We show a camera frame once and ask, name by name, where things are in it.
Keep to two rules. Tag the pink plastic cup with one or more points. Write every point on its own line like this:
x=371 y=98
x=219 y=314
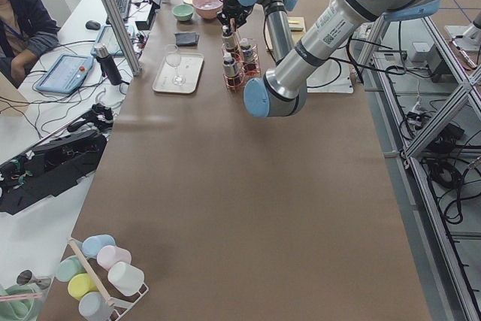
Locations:
x=109 y=255

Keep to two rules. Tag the green plastic cup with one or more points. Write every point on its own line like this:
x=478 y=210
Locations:
x=68 y=268

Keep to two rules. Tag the white plastic cup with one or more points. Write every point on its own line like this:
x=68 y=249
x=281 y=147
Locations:
x=126 y=278

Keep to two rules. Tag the yellow plastic cup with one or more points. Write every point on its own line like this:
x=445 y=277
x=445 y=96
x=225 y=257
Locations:
x=80 y=285

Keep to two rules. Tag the seated person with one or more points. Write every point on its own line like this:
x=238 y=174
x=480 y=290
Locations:
x=27 y=32

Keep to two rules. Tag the black keyboard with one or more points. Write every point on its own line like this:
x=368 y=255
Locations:
x=124 y=8

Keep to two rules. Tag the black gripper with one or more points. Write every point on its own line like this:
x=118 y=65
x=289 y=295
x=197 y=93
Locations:
x=230 y=6

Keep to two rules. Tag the grey plastic cup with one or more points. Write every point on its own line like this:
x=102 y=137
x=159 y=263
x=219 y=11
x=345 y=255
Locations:
x=93 y=307

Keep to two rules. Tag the pink bowl of ice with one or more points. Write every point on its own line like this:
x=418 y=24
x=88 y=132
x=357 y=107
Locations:
x=207 y=9

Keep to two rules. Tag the white wire cup rack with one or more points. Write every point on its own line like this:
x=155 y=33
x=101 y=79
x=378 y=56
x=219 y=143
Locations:
x=122 y=305

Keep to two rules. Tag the steel jigger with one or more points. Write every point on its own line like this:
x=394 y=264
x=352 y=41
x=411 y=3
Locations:
x=27 y=277

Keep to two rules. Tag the dark tea bottle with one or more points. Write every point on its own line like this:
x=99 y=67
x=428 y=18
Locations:
x=233 y=74

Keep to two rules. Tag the aluminium frame post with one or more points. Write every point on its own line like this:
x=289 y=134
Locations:
x=122 y=36

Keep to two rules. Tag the clear wine glass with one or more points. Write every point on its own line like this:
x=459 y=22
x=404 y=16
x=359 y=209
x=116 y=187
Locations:
x=173 y=58

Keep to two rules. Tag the dark insulated flask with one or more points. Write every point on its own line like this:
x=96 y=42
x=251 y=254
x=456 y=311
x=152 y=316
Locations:
x=108 y=65

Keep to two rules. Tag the grey folded cloth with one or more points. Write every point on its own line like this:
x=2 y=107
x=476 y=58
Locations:
x=186 y=39

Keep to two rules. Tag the green ceramic bowl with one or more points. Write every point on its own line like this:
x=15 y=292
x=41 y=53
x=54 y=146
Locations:
x=183 y=12

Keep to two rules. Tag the copper wire bottle basket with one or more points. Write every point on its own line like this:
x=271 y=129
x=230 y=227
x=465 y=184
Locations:
x=246 y=78

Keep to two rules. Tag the black computer mouse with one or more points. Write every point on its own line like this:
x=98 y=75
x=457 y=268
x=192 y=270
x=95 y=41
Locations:
x=92 y=25

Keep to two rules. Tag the blue plastic cup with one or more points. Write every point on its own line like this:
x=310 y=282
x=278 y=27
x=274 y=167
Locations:
x=93 y=244

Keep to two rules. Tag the black foam case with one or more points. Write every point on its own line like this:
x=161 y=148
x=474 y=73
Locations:
x=51 y=169

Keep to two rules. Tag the blue teach pendant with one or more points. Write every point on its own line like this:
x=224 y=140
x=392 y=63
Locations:
x=66 y=74
x=107 y=37

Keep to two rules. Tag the bamboo cutting board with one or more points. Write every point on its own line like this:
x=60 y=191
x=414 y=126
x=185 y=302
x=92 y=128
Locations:
x=297 y=28

